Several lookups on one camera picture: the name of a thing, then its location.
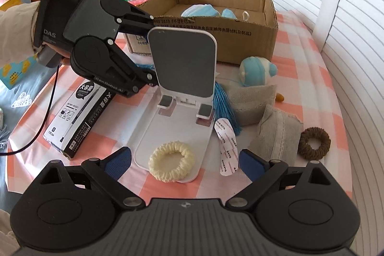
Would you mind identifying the light blue mask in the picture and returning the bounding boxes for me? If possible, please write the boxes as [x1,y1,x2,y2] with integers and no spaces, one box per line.
[239,56,285,102]

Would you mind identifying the white phone stand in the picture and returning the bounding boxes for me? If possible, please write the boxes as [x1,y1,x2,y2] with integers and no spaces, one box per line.
[133,26,217,184]

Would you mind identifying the blue printed bedsheet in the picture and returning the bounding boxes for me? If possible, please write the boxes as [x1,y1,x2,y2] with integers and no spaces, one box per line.
[0,0,60,193]

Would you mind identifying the white sachet packet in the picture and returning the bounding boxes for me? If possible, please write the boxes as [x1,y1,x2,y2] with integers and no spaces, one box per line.
[214,117,239,176]

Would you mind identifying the pink checkered tablecloth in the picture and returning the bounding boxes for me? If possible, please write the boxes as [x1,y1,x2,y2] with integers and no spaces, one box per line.
[6,8,356,214]

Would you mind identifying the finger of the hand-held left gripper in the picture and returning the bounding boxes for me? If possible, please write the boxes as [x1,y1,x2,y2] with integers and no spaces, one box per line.
[115,2,156,36]
[98,41,159,99]

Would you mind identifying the cream scrunchie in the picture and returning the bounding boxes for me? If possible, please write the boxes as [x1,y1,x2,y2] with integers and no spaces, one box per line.
[148,142,195,182]

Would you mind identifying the person's left forearm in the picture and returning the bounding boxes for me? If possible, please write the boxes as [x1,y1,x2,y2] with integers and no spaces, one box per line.
[0,1,42,65]

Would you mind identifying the black and white pen box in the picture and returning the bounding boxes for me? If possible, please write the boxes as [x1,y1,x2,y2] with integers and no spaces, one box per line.
[45,83,117,160]

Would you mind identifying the black cable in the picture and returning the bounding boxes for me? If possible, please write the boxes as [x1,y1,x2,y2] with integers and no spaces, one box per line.
[0,64,60,156]

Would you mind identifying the brown cardboard box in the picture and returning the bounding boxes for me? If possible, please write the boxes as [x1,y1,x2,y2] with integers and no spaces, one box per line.
[124,0,279,65]

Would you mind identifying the blue face mask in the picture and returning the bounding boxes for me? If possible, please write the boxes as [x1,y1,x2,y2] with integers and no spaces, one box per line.
[221,8,251,20]
[181,3,221,17]

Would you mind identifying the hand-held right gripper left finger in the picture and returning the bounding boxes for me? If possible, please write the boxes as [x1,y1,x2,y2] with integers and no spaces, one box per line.
[36,147,144,211]

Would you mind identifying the brown scrunchie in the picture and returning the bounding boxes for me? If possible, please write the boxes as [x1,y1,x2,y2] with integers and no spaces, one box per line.
[298,126,331,160]

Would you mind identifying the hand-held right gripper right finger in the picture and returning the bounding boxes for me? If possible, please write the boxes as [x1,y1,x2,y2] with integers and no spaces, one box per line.
[226,149,333,210]

